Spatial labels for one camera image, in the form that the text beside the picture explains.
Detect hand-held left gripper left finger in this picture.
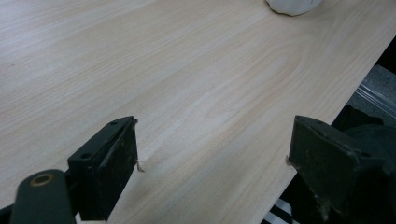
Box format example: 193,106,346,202
66,116,139,222

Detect black and white striped cloth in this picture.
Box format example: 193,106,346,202
261,198,301,224

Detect dark cloth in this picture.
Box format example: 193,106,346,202
331,105,396,150

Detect metal rail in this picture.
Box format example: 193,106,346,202
355,84,396,119

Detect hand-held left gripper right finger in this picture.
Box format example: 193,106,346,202
286,115,394,224

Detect white rounded object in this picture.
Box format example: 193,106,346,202
264,0,325,17

